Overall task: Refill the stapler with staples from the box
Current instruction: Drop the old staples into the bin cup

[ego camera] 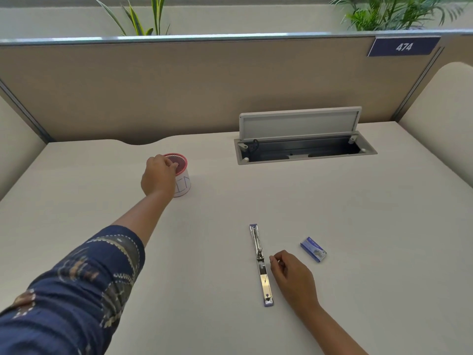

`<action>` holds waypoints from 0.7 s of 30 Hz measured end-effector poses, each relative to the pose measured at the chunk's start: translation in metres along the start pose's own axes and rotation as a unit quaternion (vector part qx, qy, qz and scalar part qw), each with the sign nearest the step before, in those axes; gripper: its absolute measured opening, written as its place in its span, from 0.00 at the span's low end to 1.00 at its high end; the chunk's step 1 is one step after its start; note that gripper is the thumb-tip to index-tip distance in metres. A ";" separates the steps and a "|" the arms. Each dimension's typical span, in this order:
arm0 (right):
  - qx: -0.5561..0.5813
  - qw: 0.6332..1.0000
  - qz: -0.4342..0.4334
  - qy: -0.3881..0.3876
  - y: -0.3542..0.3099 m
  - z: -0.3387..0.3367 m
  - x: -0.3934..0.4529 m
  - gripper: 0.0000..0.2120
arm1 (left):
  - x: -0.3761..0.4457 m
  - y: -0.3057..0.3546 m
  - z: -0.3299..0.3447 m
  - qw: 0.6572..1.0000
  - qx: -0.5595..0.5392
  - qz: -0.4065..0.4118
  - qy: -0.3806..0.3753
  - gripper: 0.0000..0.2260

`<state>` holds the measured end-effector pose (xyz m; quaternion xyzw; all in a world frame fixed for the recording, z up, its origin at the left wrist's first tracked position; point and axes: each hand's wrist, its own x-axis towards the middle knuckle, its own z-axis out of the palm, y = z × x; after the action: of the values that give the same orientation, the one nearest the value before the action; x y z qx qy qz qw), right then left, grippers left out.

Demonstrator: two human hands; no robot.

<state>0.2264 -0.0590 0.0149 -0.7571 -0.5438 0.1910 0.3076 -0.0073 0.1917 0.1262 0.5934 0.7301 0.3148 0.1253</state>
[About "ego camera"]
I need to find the person's left hand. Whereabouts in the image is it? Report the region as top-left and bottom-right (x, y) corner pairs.
(141, 154), (180, 199)

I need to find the person's right hand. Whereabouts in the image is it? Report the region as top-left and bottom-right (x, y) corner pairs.
(269, 250), (320, 311)

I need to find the white cup with red rim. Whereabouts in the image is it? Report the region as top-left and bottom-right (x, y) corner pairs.
(163, 153), (192, 199)

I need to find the person's right forearm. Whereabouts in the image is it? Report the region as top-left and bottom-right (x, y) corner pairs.
(296, 301), (370, 355)

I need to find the person's left forearm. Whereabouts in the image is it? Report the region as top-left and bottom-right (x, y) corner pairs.
(111, 194), (174, 250)

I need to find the open silver stapler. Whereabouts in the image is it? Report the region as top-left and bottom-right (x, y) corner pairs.
(249, 224), (275, 307)

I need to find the blue staple box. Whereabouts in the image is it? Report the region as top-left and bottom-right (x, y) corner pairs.
(300, 236), (328, 263)

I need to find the beige desk partition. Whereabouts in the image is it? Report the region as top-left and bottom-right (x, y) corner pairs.
(0, 32), (473, 146)

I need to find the long-leaf green plant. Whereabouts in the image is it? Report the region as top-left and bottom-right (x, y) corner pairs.
(92, 0), (171, 36)

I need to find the blue patterned sleeve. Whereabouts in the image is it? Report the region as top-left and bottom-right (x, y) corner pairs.
(0, 225), (146, 355)

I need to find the cream rounded side panel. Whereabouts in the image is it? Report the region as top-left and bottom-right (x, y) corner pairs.
(397, 62), (473, 183)

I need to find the blue number sign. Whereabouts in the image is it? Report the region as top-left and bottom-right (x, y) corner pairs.
(367, 35), (442, 57)

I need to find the green palm plant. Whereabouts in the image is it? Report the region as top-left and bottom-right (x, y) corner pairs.
(330, 0), (465, 32)

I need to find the black cable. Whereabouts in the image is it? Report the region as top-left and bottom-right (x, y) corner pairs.
(242, 140), (260, 161)

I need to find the grey recessed cable tray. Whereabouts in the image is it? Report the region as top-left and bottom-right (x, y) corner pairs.
(233, 131), (378, 166)

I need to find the grey cable tray lid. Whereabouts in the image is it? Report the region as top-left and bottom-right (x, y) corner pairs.
(239, 106), (362, 144)

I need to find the grey metal partition post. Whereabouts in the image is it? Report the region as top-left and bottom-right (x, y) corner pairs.
(0, 78), (54, 144)
(393, 46), (446, 123)

